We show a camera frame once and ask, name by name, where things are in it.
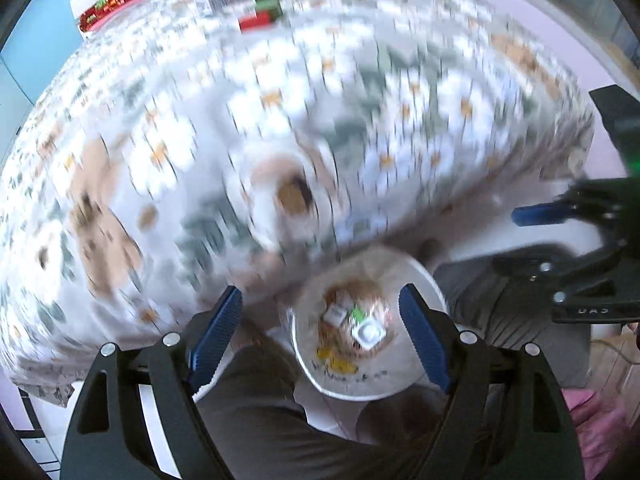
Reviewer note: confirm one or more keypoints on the white bin with plastic liner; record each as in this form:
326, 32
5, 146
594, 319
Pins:
350, 375

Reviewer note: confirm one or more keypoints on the floral bedspread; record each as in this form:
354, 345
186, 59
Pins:
225, 135

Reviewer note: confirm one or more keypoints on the red block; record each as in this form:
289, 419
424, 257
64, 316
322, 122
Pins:
255, 22

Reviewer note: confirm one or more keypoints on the small white printed box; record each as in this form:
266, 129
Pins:
334, 314

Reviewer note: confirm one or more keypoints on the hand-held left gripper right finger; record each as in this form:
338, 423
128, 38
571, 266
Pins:
425, 335

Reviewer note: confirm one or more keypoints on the pink garment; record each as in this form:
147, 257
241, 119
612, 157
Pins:
597, 425

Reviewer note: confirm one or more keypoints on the white box with blue print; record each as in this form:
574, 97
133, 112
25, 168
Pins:
225, 2

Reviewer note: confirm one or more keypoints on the dark green block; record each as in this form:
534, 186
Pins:
269, 6

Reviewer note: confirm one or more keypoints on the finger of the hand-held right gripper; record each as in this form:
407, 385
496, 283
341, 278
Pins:
537, 215
545, 265

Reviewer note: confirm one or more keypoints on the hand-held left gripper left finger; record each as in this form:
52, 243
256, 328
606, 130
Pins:
215, 335

